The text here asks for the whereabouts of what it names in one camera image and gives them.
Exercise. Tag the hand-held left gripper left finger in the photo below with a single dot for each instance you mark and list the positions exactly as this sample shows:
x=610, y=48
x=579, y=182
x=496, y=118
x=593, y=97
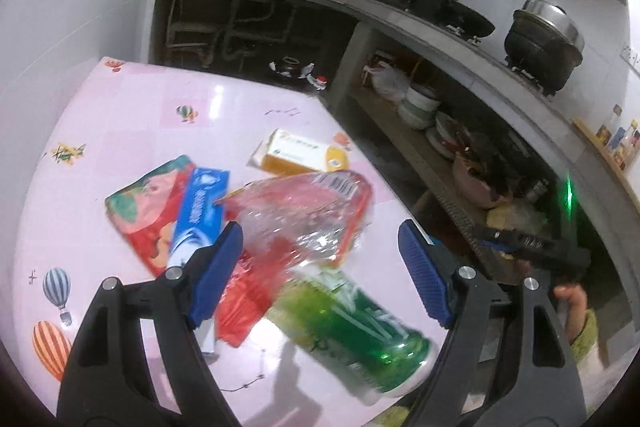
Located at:
x=215, y=277

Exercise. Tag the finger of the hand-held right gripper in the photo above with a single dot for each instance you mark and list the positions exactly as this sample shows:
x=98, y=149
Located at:
x=497, y=248
x=500, y=233

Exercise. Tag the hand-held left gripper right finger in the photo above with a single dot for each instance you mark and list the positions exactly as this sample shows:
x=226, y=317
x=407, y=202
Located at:
x=425, y=277

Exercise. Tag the green plastic bottle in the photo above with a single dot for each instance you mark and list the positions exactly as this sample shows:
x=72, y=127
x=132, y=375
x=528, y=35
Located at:
x=350, y=327

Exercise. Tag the red snack bag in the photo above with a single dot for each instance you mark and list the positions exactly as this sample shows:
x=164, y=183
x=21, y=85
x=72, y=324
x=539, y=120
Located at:
x=145, y=207

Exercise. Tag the clear red plastic bag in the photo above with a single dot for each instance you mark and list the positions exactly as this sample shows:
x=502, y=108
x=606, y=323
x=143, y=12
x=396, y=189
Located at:
x=300, y=212

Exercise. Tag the person's right forearm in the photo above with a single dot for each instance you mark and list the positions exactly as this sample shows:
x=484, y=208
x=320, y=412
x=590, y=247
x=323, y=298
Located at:
x=585, y=337

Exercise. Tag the person's right hand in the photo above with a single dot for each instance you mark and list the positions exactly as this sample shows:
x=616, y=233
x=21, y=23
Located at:
x=572, y=307

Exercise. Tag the yellow plastic bag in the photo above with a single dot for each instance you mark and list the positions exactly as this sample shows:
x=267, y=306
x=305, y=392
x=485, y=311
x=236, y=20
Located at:
x=515, y=217

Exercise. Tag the pink basin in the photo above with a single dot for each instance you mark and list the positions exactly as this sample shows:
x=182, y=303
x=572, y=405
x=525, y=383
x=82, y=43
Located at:
x=475, y=187

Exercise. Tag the blue white toothpaste box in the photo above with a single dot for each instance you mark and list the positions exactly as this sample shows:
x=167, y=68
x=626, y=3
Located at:
x=200, y=207

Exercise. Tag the white seasoning bottle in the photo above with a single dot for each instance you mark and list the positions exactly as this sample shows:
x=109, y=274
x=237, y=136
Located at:
x=621, y=144

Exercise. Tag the orange seasoning jar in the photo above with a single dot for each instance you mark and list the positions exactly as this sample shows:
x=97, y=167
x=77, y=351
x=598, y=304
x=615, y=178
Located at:
x=603, y=136

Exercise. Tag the yellow white medicine box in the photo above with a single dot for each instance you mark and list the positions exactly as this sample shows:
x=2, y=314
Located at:
x=295, y=152

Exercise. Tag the white plastic bag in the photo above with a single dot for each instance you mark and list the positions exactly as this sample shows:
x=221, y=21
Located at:
x=387, y=79

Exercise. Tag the large black pot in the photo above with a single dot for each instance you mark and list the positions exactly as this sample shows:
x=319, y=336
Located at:
x=542, y=47

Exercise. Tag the black wok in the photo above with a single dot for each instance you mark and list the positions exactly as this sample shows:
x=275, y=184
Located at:
x=467, y=24

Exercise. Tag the cooking oil bottle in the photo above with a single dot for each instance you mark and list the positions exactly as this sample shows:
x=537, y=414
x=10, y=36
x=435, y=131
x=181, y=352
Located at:
x=317, y=82

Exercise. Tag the dark ceramic jar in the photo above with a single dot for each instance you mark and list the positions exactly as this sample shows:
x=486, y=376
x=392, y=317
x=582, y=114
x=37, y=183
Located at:
x=286, y=67

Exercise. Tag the grey drain pipe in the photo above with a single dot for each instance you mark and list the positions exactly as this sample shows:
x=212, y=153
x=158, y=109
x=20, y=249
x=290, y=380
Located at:
x=235, y=37

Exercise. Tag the grey kitchen counter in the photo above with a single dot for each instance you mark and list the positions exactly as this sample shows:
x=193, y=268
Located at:
x=390, y=9

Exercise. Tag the wall socket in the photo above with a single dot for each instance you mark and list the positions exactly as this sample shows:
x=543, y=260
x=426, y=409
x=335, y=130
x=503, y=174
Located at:
x=631, y=56

